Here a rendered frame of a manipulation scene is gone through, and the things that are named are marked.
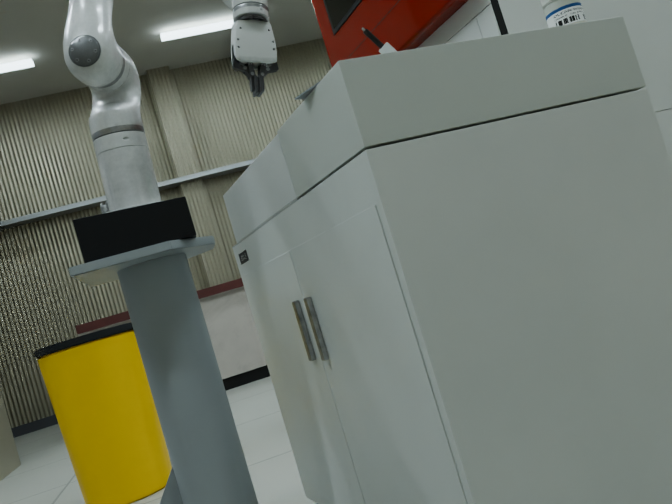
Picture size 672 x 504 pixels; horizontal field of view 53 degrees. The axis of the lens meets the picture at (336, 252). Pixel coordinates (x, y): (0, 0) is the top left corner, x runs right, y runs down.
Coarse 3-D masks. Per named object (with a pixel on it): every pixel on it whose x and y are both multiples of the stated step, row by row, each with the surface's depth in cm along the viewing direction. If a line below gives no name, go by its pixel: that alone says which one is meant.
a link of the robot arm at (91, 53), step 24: (72, 0) 155; (96, 0) 154; (72, 24) 151; (96, 24) 151; (72, 48) 148; (96, 48) 148; (120, 48) 157; (72, 72) 151; (96, 72) 150; (120, 72) 156
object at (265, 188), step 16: (272, 144) 144; (256, 160) 156; (272, 160) 146; (240, 176) 170; (256, 176) 159; (272, 176) 149; (288, 176) 140; (240, 192) 174; (256, 192) 162; (272, 192) 151; (288, 192) 142; (240, 208) 177; (256, 208) 165; (272, 208) 154; (240, 224) 181; (256, 224) 168; (240, 240) 185
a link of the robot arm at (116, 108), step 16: (128, 64) 160; (128, 80) 162; (96, 96) 163; (112, 96) 161; (128, 96) 161; (96, 112) 154; (112, 112) 153; (128, 112) 155; (96, 128) 154; (112, 128) 153; (128, 128) 154
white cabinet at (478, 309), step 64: (512, 128) 118; (576, 128) 123; (640, 128) 128; (320, 192) 127; (384, 192) 106; (448, 192) 111; (512, 192) 115; (576, 192) 120; (640, 192) 126; (256, 256) 175; (320, 256) 134; (384, 256) 109; (448, 256) 109; (512, 256) 113; (576, 256) 118; (640, 256) 123; (256, 320) 190; (320, 320) 143; (384, 320) 115; (448, 320) 107; (512, 320) 111; (576, 320) 116; (640, 320) 121; (320, 384) 154; (384, 384) 122; (448, 384) 105; (512, 384) 109; (576, 384) 114; (640, 384) 119; (320, 448) 166; (384, 448) 129; (448, 448) 106; (512, 448) 108; (576, 448) 112; (640, 448) 117
